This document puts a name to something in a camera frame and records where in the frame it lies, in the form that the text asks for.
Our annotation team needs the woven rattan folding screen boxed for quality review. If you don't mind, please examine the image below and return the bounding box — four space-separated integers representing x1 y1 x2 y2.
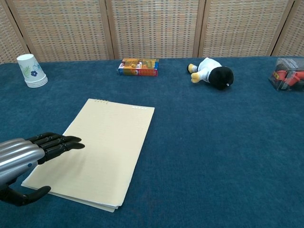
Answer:
0 0 304 65

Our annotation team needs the beige cover notepad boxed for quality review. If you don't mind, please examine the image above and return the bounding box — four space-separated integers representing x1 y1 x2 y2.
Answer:
21 98 155 212

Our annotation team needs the clear box with orange tool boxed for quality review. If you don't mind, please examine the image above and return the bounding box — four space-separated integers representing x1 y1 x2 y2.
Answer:
268 57 304 92

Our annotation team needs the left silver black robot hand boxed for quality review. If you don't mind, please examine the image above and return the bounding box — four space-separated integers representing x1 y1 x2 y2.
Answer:
0 132 86 207

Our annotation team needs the black white penguin plush toy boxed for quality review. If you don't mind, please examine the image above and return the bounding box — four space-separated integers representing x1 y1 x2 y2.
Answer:
187 57 234 91

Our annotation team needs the white floral paper cup stack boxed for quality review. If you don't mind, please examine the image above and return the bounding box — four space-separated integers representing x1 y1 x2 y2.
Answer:
16 54 48 88

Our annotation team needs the orange colourful carton box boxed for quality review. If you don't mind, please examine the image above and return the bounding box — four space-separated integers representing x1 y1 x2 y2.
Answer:
118 58 160 77

